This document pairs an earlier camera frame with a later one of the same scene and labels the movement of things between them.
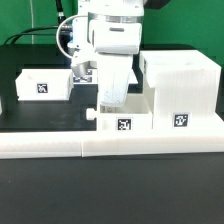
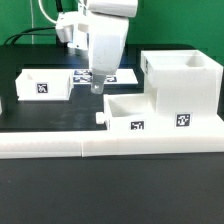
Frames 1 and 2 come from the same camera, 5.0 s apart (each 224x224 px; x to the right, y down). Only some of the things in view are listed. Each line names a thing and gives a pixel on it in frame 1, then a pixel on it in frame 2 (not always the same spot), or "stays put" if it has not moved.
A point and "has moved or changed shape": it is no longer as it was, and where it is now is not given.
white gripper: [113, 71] → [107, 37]
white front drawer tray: [136, 114] has moved or changed shape
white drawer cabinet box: [186, 89] stays put
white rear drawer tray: [44, 84] stays put
